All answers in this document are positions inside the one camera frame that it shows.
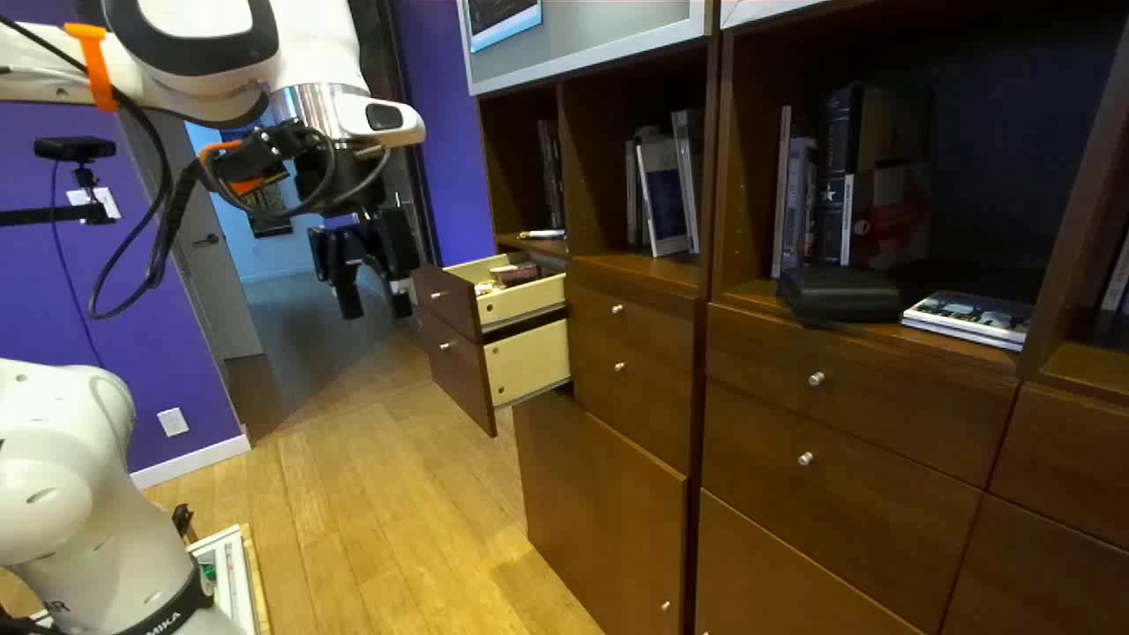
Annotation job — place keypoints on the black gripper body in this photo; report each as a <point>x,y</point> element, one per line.
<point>373,240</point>

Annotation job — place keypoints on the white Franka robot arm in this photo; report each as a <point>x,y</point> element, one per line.
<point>72,470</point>

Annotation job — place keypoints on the shallow open wooden drawer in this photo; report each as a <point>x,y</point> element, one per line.
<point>447,301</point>

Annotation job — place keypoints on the deep open wooden drawer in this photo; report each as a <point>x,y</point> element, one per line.
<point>462,373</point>

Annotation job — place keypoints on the brown round drawer item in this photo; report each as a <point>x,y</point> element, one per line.
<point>515,273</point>

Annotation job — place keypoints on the closed brown wooden drawer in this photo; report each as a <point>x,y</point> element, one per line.
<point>631,391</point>
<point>637,314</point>
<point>1079,454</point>
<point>860,381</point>
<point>840,489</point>

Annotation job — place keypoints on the brown wooden shelf cabinet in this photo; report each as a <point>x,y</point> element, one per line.
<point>709,212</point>

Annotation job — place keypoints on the small white flat dish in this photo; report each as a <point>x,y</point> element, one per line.
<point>543,233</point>

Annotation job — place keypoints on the grey slim book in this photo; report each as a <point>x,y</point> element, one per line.
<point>547,170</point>

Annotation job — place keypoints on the white baseboard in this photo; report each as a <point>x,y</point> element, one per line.
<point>189,459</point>

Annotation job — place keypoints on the blue framed picture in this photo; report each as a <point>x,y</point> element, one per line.
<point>505,20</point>

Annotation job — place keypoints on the brown wooden cabinet door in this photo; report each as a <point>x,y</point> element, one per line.
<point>600,522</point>
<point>779,588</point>

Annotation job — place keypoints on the white upright book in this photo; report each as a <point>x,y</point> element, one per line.
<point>780,196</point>

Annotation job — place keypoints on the grey upright book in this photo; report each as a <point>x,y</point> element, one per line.
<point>801,208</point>

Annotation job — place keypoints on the black zipped case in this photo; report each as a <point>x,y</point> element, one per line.
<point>840,290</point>

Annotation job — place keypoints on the black upright binder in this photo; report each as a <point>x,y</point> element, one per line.
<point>837,179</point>

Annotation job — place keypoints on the brown red box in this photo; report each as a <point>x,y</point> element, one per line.
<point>897,205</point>

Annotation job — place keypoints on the white flat book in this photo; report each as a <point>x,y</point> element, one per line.
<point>972,319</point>

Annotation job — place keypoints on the white books at cabinet edge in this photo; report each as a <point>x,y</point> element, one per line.
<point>1118,284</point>

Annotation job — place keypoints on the dark wall panel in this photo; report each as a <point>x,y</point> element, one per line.
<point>272,225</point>

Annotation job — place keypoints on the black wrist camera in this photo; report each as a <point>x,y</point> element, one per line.
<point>253,161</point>

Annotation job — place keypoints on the white wall outlet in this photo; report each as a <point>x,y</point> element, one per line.
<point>173,422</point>

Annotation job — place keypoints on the grey board behind frame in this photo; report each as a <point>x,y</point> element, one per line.
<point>633,179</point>

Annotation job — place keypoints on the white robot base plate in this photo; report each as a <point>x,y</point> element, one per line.
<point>231,575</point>

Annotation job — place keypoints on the black camera stand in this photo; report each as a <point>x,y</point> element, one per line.
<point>54,212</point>

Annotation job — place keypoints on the black camera on stand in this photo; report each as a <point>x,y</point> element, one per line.
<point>75,150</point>

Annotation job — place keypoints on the white board behind frame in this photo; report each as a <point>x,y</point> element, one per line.
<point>687,141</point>

